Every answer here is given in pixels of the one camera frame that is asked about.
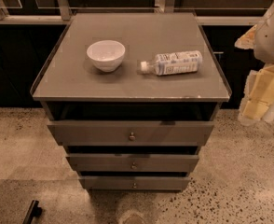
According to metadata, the white ceramic bowl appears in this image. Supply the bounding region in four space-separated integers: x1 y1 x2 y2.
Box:
87 40 126 72

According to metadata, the metal railing frame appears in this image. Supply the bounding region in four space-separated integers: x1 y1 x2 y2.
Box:
0 0 274 25

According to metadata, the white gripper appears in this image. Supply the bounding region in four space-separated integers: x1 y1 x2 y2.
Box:
234 25 274 126

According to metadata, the grey drawer cabinet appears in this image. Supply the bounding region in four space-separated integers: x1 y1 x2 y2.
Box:
31 17 231 179

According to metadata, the grey middle drawer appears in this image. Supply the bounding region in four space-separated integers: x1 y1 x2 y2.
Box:
66 154 199 173

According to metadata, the grey drawer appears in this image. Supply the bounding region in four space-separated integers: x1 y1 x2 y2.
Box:
48 120 213 147
66 154 199 173
79 176 190 191

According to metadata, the grey bottom drawer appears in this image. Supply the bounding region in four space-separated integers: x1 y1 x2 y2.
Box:
79 176 190 191

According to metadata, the clear plastic water bottle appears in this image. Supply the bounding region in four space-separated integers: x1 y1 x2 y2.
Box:
139 50 203 76

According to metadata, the grey top drawer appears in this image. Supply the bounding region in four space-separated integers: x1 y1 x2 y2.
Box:
48 120 213 147

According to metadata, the black object on floor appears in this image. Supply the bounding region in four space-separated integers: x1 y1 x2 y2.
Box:
22 200 43 224

